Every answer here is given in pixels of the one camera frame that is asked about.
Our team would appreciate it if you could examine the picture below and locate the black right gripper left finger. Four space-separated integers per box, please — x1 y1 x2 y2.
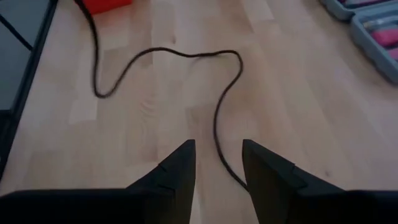
0 139 197 224

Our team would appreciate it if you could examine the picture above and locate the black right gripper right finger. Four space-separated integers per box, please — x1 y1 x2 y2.
242 139 398 224

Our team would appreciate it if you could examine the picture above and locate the thin black cord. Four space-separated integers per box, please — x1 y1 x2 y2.
73 0 249 192

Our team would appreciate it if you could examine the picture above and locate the grey plastic tool case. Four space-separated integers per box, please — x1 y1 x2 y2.
318 0 398 85

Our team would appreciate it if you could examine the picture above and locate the red-rimmed grey box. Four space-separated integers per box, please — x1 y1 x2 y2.
82 0 133 15

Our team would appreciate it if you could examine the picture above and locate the red-handled screwdriver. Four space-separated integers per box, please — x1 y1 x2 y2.
371 28 398 47

